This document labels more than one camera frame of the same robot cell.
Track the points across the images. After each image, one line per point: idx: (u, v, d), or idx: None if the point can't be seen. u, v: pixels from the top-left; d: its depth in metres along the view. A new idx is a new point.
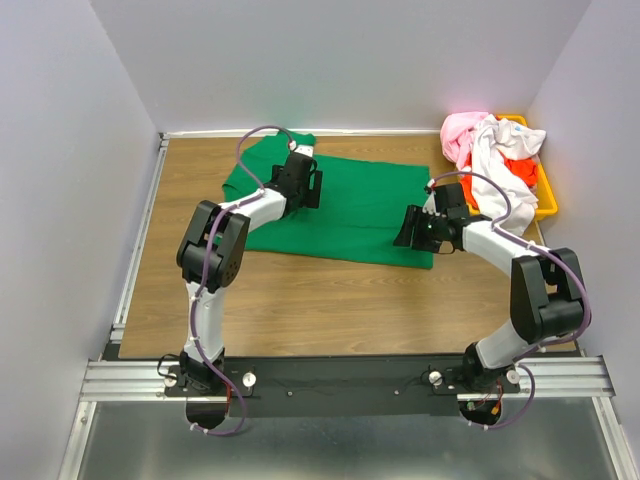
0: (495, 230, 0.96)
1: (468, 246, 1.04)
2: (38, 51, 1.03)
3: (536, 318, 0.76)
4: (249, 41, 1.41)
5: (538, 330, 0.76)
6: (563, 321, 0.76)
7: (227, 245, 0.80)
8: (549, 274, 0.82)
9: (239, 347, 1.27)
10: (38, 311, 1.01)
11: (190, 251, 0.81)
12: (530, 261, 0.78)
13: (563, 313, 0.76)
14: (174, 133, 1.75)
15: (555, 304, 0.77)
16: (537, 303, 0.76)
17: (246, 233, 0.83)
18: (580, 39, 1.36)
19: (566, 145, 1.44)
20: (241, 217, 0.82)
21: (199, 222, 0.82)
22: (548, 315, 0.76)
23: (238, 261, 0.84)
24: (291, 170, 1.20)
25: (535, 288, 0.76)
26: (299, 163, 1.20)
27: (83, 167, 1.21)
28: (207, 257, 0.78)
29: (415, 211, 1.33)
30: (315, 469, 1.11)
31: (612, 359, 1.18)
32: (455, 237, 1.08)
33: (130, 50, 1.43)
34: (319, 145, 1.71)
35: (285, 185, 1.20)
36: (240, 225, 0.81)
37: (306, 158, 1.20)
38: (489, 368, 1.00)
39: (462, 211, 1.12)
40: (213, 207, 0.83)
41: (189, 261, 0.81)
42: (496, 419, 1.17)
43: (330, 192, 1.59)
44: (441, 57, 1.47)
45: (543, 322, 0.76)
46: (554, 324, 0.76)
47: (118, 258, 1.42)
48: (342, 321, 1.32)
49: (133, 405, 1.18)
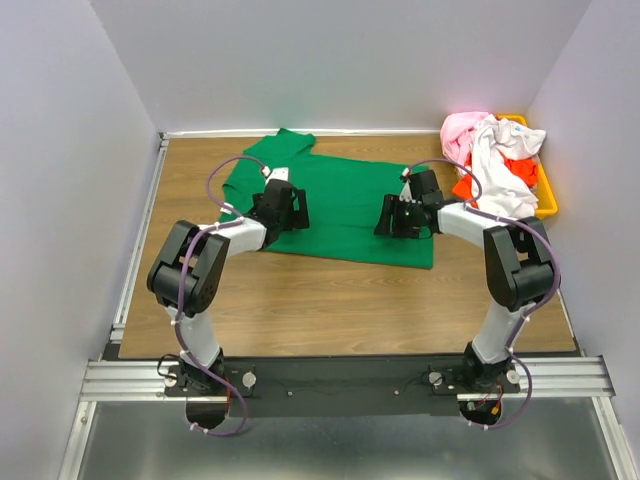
0: (466, 209, 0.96)
1: (445, 229, 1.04)
2: (38, 50, 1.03)
3: (510, 284, 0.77)
4: (249, 42, 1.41)
5: (514, 295, 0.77)
6: (536, 285, 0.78)
7: (202, 267, 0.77)
8: (519, 242, 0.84)
9: (239, 347, 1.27)
10: (38, 311, 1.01)
11: (164, 273, 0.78)
12: (499, 229, 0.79)
13: (535, 277, 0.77)
14: (174, 133, 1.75)
15: (527, 270, 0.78)
16: (509, 270, 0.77)
17: (224, 256, 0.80)
18: (580, 39, 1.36)
19: (566, 145, 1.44)
20: (220, 238, 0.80)
21: (175, 242, 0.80)
22: (521, 280, 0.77)
23: (215, 285, 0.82)
24: (269, 201, 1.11)
25: (505, 254, 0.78)
26: (277, 192, 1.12)
27: (84, 167, 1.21)
28: (182, 279, 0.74)
29: (392, 200, 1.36)
30: (315, 469, 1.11)
31: (613, 359, 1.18)
32: (431, 222, 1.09)
33: (130, 50, 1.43)
34: (318, 144, 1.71)
35: (265, 214, 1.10)
36: (218, 247, 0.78)
37: (284, 187, 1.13)
38: (489, 368, 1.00)
39: (437, 196, 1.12)
40: (190, 228, 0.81)
41: (163, 282, 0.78)
42: (495, 418, 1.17)
43: (330, 192, 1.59)
44: (441, 57, 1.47)
45: (517, 287, 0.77)
46: (528, 289, 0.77)
47: (118, 258, 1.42)
48: (342, 320, 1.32)
49: (133, 405, 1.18)
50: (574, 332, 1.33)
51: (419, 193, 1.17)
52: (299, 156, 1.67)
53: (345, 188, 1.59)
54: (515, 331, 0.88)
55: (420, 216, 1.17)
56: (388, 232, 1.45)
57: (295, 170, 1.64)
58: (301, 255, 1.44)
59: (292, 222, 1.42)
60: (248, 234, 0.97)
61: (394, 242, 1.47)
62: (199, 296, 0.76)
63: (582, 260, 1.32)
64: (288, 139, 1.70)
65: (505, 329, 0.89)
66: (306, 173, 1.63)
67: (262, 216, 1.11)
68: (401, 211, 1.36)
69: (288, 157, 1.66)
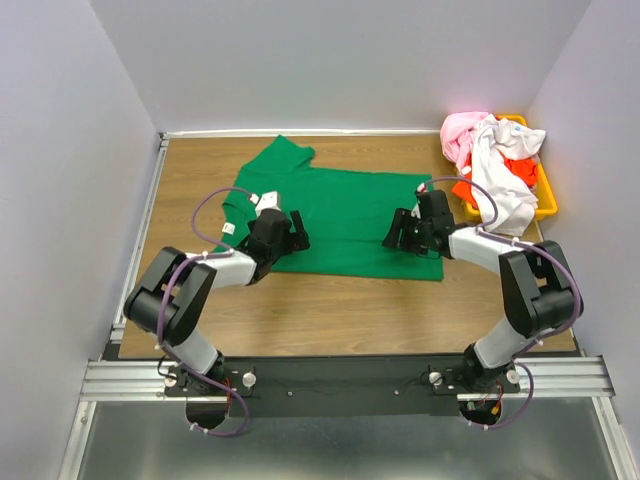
0: (480, 235, 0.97)
1: (456, 254, 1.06)
2: (38, 51, 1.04)
3: (530, 311, 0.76)
4: (249, 42, 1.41)
5: (535, 323, 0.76)
6: (557, 311, 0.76)
7: (183, 296, 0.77)
8: (537, 268, 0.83)
9: (239, 347, 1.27)
10: (38, 311, 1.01)
11: (143, 300, 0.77)
12: (516, 255, 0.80)
13: (558, 304, 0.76)
14: (174, 133, 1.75)
15: (548, 296, 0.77)
16: (530, 298, 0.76)
17: (207, 288, 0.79)
18: (580, 38, 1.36)
19: (566, 145, 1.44)
20: (206, 268, 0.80)
21: (158, 268, 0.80)
22: (542, 307, 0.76)
23: (198, 316, 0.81)
24: (259, 233, 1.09)
25: (524, 281, 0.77)
26: (268, 226, 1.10)
27: (83, 168, 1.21)
28: (161, 309, 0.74)
29: (403, 215, 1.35)
30: (315, 469, 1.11)
31: (613, 359, 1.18)
32: (442, 247, 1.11)
33: (130, 50, 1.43)
34: (318, 156, 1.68)
35: (256, 248, 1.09)
36: (203, 277, 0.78)
37: (276, 219, 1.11)
38: (489, 369, 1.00)
39: (447, 220, 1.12)
40: (176, 255, 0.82)
41: (141, 309, 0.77)
42: (496, 418, 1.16)
43: (331, 207, 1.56)
44: (441, 57, 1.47)
45: (538, 315, 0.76)
46: (550, 316, 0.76)
47: (118, 258, 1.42)
48: (342, 320, 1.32)
49: (133, 404, 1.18)
50: (574, 331, 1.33)
51: (429, 215, 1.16)
52: (299, 171, 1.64)
53: (347, 203, 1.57)
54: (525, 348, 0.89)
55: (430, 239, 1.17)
56: (395, 247, 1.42)
57: (295, 185, 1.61)
58: (301, 256, 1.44)
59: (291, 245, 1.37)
60: (237, 266, 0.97)
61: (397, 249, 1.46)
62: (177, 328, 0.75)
63: (583, 260, 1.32)
64: (288, 147, 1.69)
65: (516, 346, 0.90)
66: (308, 188, 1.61)
67: (253, 249, 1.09)
68: (411, 227, 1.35)
69: (287, 173, 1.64)
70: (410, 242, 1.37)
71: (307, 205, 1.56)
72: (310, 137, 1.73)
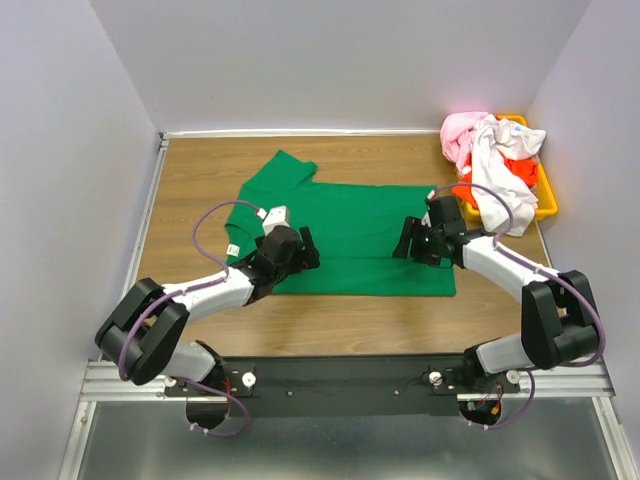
0: (498, 250, 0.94)
1: (469, 264, 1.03)
2: (38, 50, 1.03)
3: (550, 348, 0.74)
4: (249, 42, 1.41)
5: (554, 359, 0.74)
6: (579, 347, 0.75)
7: (150, 339, 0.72)
8: (560, 297, 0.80)
9: (239, 348, 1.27)
10: (38, 312, 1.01)
11: (114, 332, 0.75)
12: (541, 288, 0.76)
13: (580, 340, 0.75)
14: (174, 133, 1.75)
15: (570, 332, 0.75)
16: (552, 335, 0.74)
17: (179, 329, 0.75)
18: (580, 39, 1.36)
19: (566, 145, 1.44)
20: (179, 309, 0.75)
21: (133, 301, 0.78)
22: (563, 344, 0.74)
23: (169, 357, 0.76)
24: (268, 251, 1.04)
25: (547, 317, 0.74)
26: (278, 244, 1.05)
27: (83, 167, 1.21)
28: (125, 345, 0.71)
29: (413, 223, 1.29)
30: (315, 469, 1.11)
31: (613, 359, 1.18)
32: (455, 253, 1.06)
33: (130, 50, 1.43)
34: (319, 173, 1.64)
35: (261, 265, 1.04)
36: (173, 319, 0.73)
37: (288, 238, 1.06)
38: (489, 373, 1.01)
39: (459, 225, 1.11)
40: (152, 289, 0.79)
41: (109, 344, 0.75)
42: (496, 418, 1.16)
43: (336, 224, 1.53)
44: (441, 57, 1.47)
45: (558, 352, 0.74)
46: (571, 352, 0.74)
47: (118, 258, 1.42)
48: (342, 321, 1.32)
49: (133, 404, 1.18)
50: None
51: (440, 221, 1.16)
52: (302, 187, 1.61)
53: (350, 214, 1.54)
54: (531, 368, 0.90)
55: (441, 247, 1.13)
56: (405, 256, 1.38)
57: (299, 201, 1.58)
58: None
59: (300, 263, 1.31)
60: (226, 293, 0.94)
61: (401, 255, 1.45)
62: (142, 369, 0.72)
63: (583, 260, 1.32)
64: (290, 162, 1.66)
65: (523, 364, 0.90)
66: (312, 205, 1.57)
67: (257, 266, 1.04)
68: (420, 237, 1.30)
69: (290, 189, 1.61)
70: (420, 252, 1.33)
71: (312, 221, 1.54)
72: (311, 137, 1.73)
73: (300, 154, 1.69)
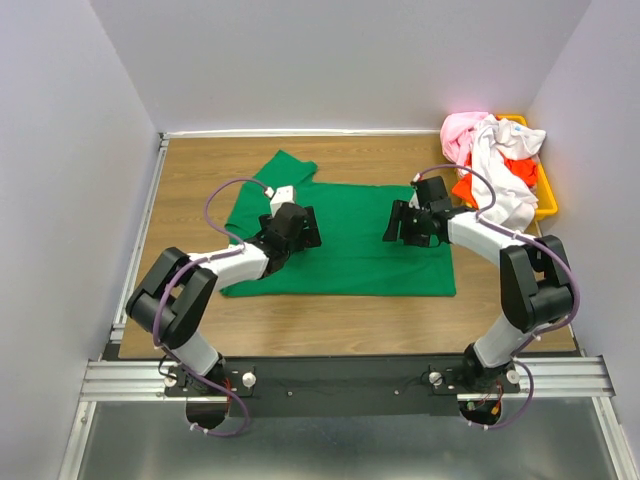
0: (480, 223, 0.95)
1: (454, 239, 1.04)
2: (37, 50, 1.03)
3: (527, 306, 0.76)
4: (249, 41, 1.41)
5: (530, 317, 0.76)
6: (554, 306, 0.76)
7: (182, 302, 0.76)
8: (537, 260, 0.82)
9: (239, 348, 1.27)
10: (39, 311, 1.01)
11: (145, 300, 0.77)
12: (517, 250, 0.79)
13: (554, 300, 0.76)
14: (174, 133, 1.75)
15: (544, 291, 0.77)
16: (527, 292, 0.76)
17: (209, 293, 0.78)
18: (580, 38, 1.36)
19: (566, 145, 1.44)
20: (207, 273, 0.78)
21: (161, 270, 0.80)
22: (538, 303, 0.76)
23: (198, 321, 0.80)
24: (278, 227, 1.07)
25: (522, 276, 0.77)
26: (287, 220, 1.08)
27: (83, 167, 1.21)
28: (159, 311, 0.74)
29: (401, 206, 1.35)
30: (315, 469, 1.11)
31: (612, 359, 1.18)
32: (441, 230, 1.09)
33: (130, 49, 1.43)
34: (320, 173, 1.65)
35: (272, 241, 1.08)
36: (203, 283, 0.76)
37: (296, 213, 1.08)
38: (489, 368, 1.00)
39: (445, 203, 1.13)
40: (178, 257, 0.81)
41: (140, 311, 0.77)
42: (496, 418, 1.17)
43: (335, 224, 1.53)
44: (441, 57, 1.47)
45: (534, 310, 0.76)
46: (545, 310, 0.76)
47: (118, 258, 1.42)
48: (342, 320, 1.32)
49: (133, 404, 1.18)
50: (574, 332, 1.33)
51: (427, 200, 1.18)
52: (302, 187, 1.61)
53: (350, 214, 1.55)
54: (523, 346, 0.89)
55: (427, 222, 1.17)
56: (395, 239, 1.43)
57: (298, 202, 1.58)
58: (300, 256, 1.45)
59: (303, 241, 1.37)
60: (247, 264, 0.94)
61: (401, 255, 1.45)
62: (175, 332, 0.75)
63: (583, 259, 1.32)
64: (289, 162, 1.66)
65: (516, 343, 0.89)
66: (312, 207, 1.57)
67: (269, 242, 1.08)
68: (409, 218, 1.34)
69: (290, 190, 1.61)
70: (409, 234, 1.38)
71: None
72: (310, 137, 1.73)
73: (299, 153, 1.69)
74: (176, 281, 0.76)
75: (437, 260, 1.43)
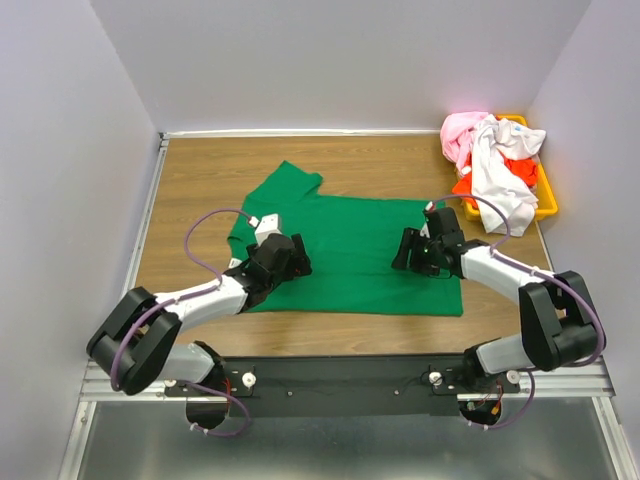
0: (494, 257, 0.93)
1: (470, 275, 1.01)
2: (38, 52, 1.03)
3: (551, 349, 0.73)
4: (249, 41, 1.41)
5: (555, 360, 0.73)
6: (580, 347, 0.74)
7: (141, 349, 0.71)
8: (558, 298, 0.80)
9: (239, 348, 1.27)
10: (39, 311, 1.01)
11: (106, 343, 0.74)
12: (537, 288, 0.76)
13: (579, 340, 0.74)
14: (174, 133, 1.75)
15: (568, 331, 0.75)
16: (551, 334, 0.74)
17: (172, 340, 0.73)
18: (580, 38, 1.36)
19: (566, 145, 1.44)
20: (171, 319, 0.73)
21: (125, 312, 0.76)
22: (564, 344, 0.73)
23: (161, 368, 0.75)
24: (264, 260, 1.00)
25: (543, 316, 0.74)
26: (272, 252, 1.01)
27: (83, 167, 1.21)
28: (117, 355, 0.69)
29: (412, 235, 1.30)
30: (315, 469, 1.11)
31: (612, 359, 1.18)
32: (454, 264, 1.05)
33: (131, 50, 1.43)
34: (326, 185, 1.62)
35: (255, 275, 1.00)
36: (166, 330, 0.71)
37: (282, 246, 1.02)
38: (490, 373, 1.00)
39: (458, 237, 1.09)
40: (145, 298, 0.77)
41: (100, 354, 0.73)
42: (495, 418, 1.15)
43: (338, 231, 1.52)
44: (441, 57, 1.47)
45: (559, 351, 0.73)
46: (572, 351, 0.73)
47: (118, 259, 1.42)
48: (342, 321, 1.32)
49: (133, 404, 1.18)
50: None
51: (439, 232, 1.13)
52: (308, 199, 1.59)
53: (355, 223, 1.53)
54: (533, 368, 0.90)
55: (440, 258, 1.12)
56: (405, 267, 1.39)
57: (303, 215, 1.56)
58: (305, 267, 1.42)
59: (293, 271, 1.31)
60: (222, 301, 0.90)
61: None
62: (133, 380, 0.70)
63: (584, 259, 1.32)
64: (294, 170, 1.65)
65: (524, 364, 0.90)
66: (312, 217, 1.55)
67: (250, 275, 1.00)
68: (420, 247, 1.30)
69: (293, 200, 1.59)
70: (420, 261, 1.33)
71: (316, 235, 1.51)
72: (311, 137, 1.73)
73: (299, 154, 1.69)
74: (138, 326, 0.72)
75: None
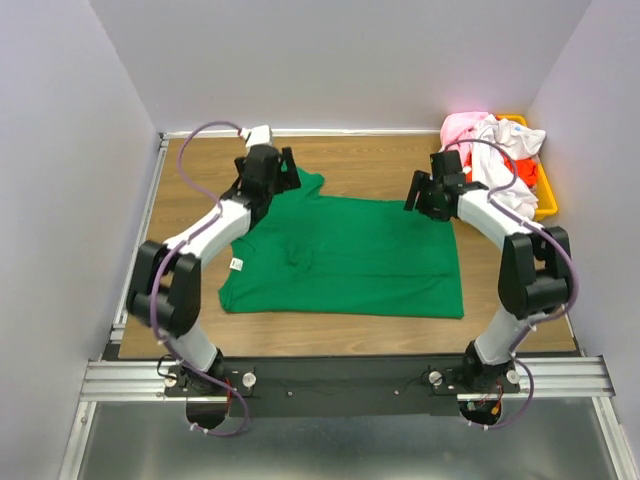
0: (491, 202, 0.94)
1: (463, 215, 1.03)
2: (39, 52, 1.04)
3: (522, 292, 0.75)
4: (249, 40, 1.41)
5: (524, 304, 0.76)
6: (551, 297, 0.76)
7: (177, 291, 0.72)
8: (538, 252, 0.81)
9: (239, 348, 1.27)
10: (38, 311, 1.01)
11: (142, 300, 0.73)
12: (522, 238, 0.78)
13: (551, 290, 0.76)
14: (174, 133, 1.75)
15: (542, 281, 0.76)
16: (524, 280, 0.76)
17: (198, 275, 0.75)
18: (580, 38, 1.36)
19: (566, 145, 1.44)
20: (191, 258, 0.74)
21: (145, 267, 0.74)
22: (536, 290, 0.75)
23: (194, 302, 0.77)
24: (252, 172, 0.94)
25: (522, 263, 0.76)
26: (260, 162, 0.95)
27: (83, 166, 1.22)
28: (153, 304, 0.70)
29: (421, 177, 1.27)
30: (315, 469, 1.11)
31: (612, 359, 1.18)
32: (451, 204, 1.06)
33: (131, 49, 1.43)
34: (327, 186, 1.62)
35: (250, 189, 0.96)
36: (190, 269, 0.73)
37: (269, 153, 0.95)
38: (488, 367, 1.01)
39: (459, 179, 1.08)
40: (157, 247, 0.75)
41: (140, 310, 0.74)
42: (495, 418, 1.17)
43: (341, 232, 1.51)
44: (441, 58, 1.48)
45: (529, 298, 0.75)
46: (542, 299, 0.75)
47: (118, 259, 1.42)
48: (342, 320, 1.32)
49: (132, 404, 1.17)
50: (574, 332, 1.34)
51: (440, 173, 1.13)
52: (309, 199, 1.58)
53: (357, 224, 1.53)
54: (520, 339, 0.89)
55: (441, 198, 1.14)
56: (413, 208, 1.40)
57: (305, 215, 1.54)
58: (305, 268, 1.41)
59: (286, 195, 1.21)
60: (229, 227, 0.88)
61: (406, 257, 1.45)
62: (177, 321, 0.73)
63: (584, 260, 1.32)
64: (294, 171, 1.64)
65: (512, 338, 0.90)
66: (312, 217, 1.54)
67: (246, 191, 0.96)
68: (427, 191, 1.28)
69: (296, 201, 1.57)
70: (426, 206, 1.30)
71: (317, 236, 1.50)
72: (311, 137, 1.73)
73: (299, 154, 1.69)
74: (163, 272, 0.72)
75: (438, 262, 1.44)
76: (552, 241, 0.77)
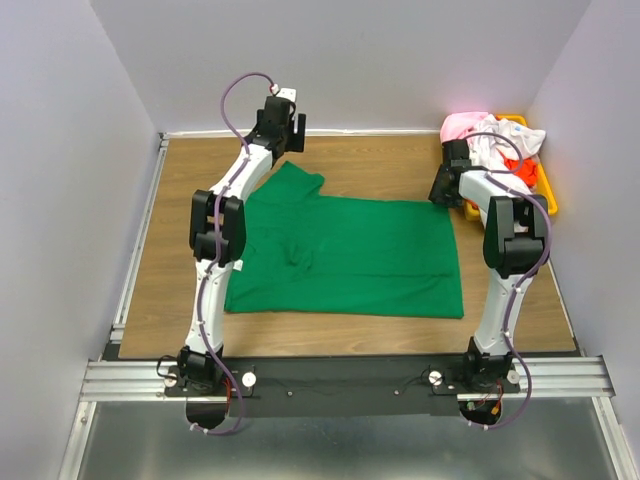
0: (486, 177, 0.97)
1: (462, 193, 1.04)
2: (40, 51, 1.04)
3: (499, 248, 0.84)
4: (249, 41, 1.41)
5: (501, 258, 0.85)
6: (526, 255, 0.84)
7: (230, 229, 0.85)
8: (523, 217, 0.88)
9: (239, 347, 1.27)
10: (38, 311, 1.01)
11: (202, 239, 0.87)
12: (504, 199, 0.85)
13: (527, 249, 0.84)
14: (174, 133, 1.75)
15: (520, 240, 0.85)
16: (503, 237, 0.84)
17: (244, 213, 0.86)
18: (580, 38, 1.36)
19: (565, 145, 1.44)
20: (236, 200, 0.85)
21: (199, 213, 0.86)
22: (512, 247, 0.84)
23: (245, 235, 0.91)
24: (269, 115, 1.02)
25: (502, 221, 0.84)
26: (277, 107, 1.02)
27: (83, 165, 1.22)
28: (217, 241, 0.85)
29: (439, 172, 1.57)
30: (315, 470, 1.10)
31: (612, 359, 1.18)
32: (455, 182, 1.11)
33: (130, 49, 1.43)
34: (327, 186, 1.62)
35: (268, 132, 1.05)
36: (235, 210, 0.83)
37: (283, 98, 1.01)
38: (486, 361, 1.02)
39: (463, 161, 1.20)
40: (208, 196, 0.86)
41: (203, 245, 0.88)
42: (495, 418, 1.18)
43: (341, 232, 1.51)
44: (440, 58, 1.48)
45: (505, 253, 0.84)
46: (517, 256, 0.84)
47: (118, 259, 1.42)
48: (342, 321, 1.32)
49: (131, 405, 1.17)
50: (574, 332, 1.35)
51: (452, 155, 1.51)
52: (309, 199, 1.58)
53: (358, 224, 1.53)
54: (511, 307, 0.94)
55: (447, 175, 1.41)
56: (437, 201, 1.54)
57: (305, 215, 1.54)
58: (305, 268, 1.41)
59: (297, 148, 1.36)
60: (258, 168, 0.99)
61: (408, 257, 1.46)
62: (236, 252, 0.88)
63: (584, 260, 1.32)
64: (295, 171, 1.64)
65: (505, 308, 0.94)
66: (312, 217, 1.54)
67: (264, 133, 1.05)
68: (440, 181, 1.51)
69: (297, 200, 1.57)
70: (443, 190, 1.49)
71: (317, 237, 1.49)
72: (312, 137, 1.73)
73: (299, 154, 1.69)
74: (217, 216, 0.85)
75: (438, 263, 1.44)
76: (533, 202, 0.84)
